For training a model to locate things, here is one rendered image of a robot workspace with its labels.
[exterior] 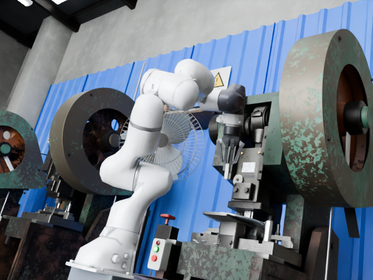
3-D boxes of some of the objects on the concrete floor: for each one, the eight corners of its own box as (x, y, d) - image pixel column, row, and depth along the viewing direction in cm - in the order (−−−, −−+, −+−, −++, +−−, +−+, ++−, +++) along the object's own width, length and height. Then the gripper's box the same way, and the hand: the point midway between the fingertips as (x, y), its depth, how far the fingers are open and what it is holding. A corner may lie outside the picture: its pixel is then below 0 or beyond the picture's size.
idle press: (-6, 329, 214) (85, 64, 272) (-61, 294, 279) (22, 86, 337) (173, 339, 317) (212, 145, 374) (102, 311, 382) (144, 150, 440)
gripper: (216, 124, 167) (210, 178, 169) (246, 128, 164) (240, 182, 166) (219, 124, 175) (213, 175, 176) (247, 127, 172) (241, 179, 174)
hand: (227, 170), depth 171 cm, fingers closed
